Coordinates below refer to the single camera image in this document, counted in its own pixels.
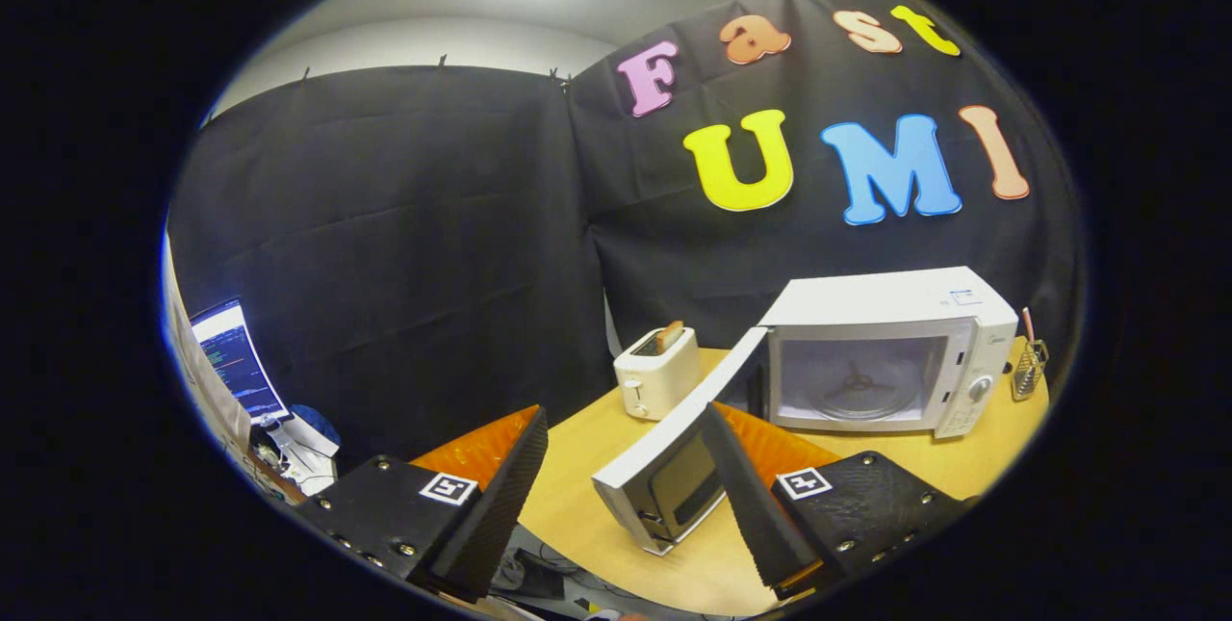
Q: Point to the black backdrop cloth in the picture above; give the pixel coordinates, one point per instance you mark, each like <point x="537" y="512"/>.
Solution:
<point x="433" y="217"/>

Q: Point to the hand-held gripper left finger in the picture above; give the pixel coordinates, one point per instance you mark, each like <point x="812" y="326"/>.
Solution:
<point x="500" y="505"/>

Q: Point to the computer monitor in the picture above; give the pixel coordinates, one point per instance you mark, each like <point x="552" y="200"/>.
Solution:
<point x="236" y="361"/>

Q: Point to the white object with blue top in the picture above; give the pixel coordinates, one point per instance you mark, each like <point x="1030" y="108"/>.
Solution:
<point x="308" y="438"/>

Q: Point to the glass turntable plate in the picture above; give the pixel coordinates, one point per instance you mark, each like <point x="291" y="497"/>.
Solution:
<point x="866" y="400"/>

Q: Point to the pink striped straw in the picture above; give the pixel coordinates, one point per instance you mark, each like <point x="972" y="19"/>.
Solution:
<point x="1028" y="324"/>

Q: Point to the cream toaster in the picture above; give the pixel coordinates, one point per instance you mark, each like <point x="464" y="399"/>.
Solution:
<point x="664" y="375"/>

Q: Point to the cluttered work desk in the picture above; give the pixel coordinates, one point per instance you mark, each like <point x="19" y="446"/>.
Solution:
<point x="265" y="462"/>

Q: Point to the toast slice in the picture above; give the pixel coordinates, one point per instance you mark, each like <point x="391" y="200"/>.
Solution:
<point x="671" y="334"/>

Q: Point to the white microwave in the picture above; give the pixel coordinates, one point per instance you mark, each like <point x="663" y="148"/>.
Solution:
<point x="866" y="298"/>

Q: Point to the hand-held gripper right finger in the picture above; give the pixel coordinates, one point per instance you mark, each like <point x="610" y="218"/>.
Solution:
<point x="746" y="505"/>

